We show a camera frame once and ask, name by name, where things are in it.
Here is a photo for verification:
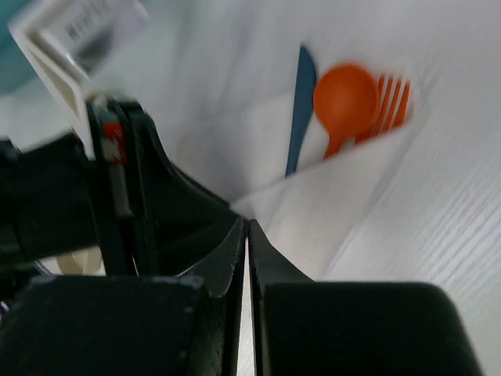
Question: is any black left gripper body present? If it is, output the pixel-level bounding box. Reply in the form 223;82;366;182
1;99;239;275

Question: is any blue plastic knife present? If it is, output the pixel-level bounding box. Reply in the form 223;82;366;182
285;44;318;177

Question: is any white paper napkin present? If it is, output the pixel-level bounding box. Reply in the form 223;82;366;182
148;0;431;283

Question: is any orange plastic spoon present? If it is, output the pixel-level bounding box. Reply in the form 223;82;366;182
313;63;380;159

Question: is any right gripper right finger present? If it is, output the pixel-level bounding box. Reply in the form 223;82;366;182
247;220;481;375

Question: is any orange plastic fork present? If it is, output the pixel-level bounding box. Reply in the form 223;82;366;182
355;72;412;144

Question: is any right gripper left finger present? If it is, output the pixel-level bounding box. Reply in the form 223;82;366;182
1;220;245;375

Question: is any teal translucent plastic bin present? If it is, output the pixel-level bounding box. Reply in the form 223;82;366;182
1;13;36;95

